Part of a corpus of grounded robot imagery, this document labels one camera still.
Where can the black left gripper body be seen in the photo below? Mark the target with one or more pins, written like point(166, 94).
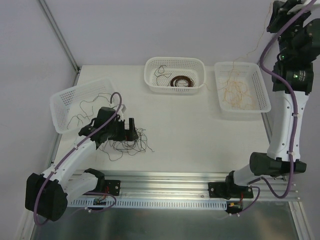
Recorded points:
point(122, 131)

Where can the white perforated basket middle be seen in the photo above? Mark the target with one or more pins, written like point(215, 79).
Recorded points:
point(175, 75)

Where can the white perforated basket right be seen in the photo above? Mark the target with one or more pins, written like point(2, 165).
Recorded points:
point(241, 88)

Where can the white slotted cable duct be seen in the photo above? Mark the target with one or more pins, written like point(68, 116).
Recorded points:
point(135, 203)

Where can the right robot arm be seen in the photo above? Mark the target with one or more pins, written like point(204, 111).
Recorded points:
point(292, 76)

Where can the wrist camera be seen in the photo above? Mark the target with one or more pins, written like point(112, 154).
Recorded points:
point(121, 111)
point(302, 5)

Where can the white perforated basket left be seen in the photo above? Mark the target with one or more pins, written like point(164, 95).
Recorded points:
point(75, 107)

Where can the aluminium frame post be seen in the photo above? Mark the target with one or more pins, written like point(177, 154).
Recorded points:
point(56, 30)
point(274, 38)

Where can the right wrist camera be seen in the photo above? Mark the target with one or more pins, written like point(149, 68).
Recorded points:
point(302, 5)

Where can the aluminium frame post left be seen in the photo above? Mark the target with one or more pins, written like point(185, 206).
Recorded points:
point(56, 30)

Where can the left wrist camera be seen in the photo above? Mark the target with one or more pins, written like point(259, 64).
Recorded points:
point(121, 111)

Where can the aluminium mounting rail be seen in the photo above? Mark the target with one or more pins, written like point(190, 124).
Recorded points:
point(187, 185)

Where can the aluminium frame post right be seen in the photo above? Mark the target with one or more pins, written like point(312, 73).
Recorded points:
point(274, 38)

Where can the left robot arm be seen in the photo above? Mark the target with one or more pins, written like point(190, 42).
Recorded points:
point(48, 194)

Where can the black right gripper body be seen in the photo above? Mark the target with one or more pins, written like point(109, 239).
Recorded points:
point(276, 15)

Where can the white perforated basket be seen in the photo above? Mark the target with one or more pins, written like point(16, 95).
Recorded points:
point(175, 75)
point(75, 107)
point(241, 88)

